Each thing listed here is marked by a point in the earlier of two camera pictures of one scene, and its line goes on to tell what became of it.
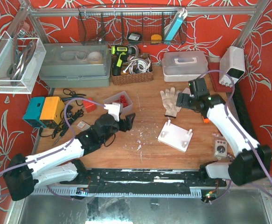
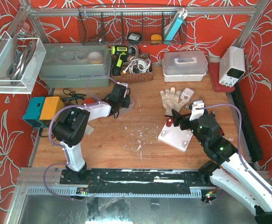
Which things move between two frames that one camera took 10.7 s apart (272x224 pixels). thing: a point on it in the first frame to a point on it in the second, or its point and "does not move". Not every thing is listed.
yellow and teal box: (45, 112) does not move
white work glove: (169, 101) does not move
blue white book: (181, 15) does not move
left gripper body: (122, 123) to (125, 101)
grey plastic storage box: (76, 65) does not move
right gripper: (181, 102) to (183, 122)
